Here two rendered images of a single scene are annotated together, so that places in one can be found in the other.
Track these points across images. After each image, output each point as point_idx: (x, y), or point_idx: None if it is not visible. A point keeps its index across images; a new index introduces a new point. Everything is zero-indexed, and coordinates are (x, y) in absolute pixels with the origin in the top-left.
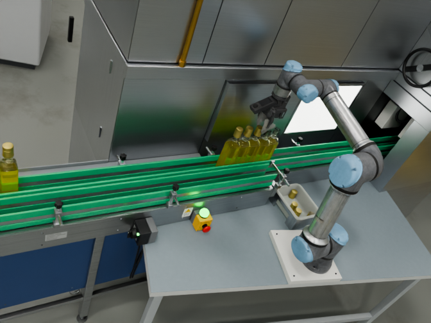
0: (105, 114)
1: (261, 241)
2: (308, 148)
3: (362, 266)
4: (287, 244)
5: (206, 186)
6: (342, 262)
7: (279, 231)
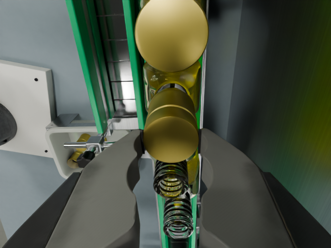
0: None
1: (30, 44)
2: (190, 241)
3: (6, 183)
4: (14, 87)
5: None
6: (8, 161)
7: (45, 89)
